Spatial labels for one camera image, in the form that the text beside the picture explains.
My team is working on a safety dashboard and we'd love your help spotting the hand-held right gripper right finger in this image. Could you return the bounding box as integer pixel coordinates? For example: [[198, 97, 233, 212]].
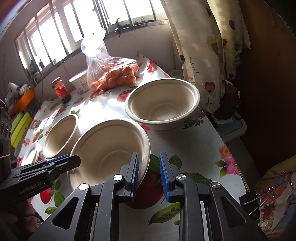
[[159, 152, 270, 241]]

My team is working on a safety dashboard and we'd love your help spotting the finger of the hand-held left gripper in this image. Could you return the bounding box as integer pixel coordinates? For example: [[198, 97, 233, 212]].
[[44, 153, 71, 166], [47, 155, 81, 179]]

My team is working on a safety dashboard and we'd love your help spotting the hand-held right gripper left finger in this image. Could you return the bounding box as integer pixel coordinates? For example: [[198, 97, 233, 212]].
[[28, 152, 140, 241]]

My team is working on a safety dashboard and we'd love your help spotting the beige paper bowl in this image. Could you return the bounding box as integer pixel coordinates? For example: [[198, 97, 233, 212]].
[[42, 113, 80, 159], [125, 78, 200, 131], [68, 118, 151, 192]]

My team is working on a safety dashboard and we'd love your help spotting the person's left hand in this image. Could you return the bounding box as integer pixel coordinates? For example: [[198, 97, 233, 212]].
[[22, 198, 44, 232]]

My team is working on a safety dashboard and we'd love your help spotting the small white paper plate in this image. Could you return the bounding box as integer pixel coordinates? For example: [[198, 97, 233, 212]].
[[22, 141, 43, 166]]

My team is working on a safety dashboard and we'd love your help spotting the bright green cardboard box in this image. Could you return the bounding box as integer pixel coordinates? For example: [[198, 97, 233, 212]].
[[10, 112, 32, 149]]

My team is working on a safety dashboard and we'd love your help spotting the pale green cardboard box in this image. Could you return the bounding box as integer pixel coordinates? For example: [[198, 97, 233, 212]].
[[10, 111, 23, 130]]

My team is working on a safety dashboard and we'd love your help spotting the grey metal device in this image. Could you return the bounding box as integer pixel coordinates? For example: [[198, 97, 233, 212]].
[[0, 100, 12, 168]]

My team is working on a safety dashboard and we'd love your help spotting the orange box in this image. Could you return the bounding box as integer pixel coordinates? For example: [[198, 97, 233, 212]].
[[9, 89, 36, 115]]

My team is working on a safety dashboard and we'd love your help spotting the red label sauce jar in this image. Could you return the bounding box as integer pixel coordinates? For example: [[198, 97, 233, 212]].
[[50, 76, 72, 103]]

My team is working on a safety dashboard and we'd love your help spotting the white plastic tub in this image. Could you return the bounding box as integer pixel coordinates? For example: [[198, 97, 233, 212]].
[[69, 70, 89, 91]]

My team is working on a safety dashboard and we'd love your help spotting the grey plastic box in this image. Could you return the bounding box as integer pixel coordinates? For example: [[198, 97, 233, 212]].
[[222, 113, 247, 144]]

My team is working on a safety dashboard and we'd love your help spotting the black binder clip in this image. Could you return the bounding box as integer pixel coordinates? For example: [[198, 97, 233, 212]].
[[239, 186, 275, 220]]

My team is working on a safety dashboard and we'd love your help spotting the pile of oranges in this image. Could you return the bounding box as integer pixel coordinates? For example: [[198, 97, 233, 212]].
[[88, 62, 139, 91]]

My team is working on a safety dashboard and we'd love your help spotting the dark device on windowsill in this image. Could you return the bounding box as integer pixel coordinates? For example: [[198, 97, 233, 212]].
[[30, 58, 45, 73]]

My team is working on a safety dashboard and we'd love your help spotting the dark cloth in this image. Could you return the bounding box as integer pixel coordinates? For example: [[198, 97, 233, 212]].
[[213, 81, 241, 121]]

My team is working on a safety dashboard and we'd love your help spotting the clear plastic bag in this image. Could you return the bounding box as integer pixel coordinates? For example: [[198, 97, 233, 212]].
[[80, 29, 139, 91]]

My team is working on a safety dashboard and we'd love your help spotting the colourful printed cloth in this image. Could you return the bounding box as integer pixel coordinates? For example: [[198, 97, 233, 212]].
[[254, 171, 296, 239]]

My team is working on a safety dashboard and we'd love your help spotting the yellow cloth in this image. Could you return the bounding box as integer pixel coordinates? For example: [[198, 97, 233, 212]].
[[264, 155, 296, 183]]

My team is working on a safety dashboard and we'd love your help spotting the barred window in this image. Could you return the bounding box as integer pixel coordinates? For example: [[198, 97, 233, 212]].
[[15, 0, 166, 75]]

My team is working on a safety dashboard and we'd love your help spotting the heart print curtain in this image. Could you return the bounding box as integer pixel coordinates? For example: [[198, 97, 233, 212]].
[[163, 0, 251, 114]]

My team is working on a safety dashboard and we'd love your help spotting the black window handle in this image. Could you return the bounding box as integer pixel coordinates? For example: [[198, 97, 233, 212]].
[[115, 18, 128, 35]]

